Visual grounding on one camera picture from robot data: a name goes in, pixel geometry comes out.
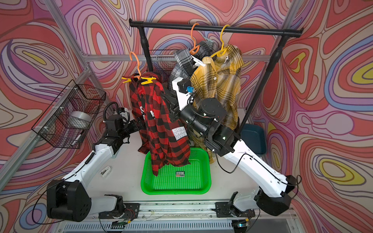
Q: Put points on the black clothes rack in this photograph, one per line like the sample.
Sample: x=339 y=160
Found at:
x=285 y=34

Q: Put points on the grey tape roll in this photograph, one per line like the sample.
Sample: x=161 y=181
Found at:
x=79 y=120

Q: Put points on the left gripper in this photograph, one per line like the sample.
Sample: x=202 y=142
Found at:
x=140 y=126

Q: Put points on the yellow clothespin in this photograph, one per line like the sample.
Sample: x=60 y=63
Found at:
x=126 y=80
x=148 y=80

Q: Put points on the dark teal tray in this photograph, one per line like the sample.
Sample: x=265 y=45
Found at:
x=254 y=138

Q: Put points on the yellow plaid shirt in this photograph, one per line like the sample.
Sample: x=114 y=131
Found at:
x=220 y=78

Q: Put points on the green plastic basket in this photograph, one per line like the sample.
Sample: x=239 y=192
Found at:
x=197 y=178

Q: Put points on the sticker in green basket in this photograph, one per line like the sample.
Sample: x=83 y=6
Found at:
x=180 y=174

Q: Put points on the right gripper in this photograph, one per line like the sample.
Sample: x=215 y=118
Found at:
x=173 y=106

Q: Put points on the yellow hanger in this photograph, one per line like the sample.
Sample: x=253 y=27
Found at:
x=223 y=49

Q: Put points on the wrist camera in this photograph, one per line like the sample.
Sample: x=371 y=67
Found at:
x=183 y=89
x=125 y=115

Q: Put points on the white marker in wire basket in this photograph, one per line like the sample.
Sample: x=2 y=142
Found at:
x=77 y=140

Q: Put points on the black wire basket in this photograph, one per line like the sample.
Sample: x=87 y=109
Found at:
x=52 y=125

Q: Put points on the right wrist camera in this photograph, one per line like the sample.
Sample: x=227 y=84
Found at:
x=183 y=89

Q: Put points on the red black plaid shirt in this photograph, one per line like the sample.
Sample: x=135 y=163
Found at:
x=166 y=141

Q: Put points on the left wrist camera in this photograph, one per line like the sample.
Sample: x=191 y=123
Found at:
x=125 y=115

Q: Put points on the grey plaid shirt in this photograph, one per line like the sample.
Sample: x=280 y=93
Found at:
x=184 y=65

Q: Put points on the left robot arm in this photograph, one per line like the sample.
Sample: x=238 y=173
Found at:
x=67 y=199

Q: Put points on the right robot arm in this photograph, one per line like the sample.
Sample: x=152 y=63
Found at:
x=272 y=196

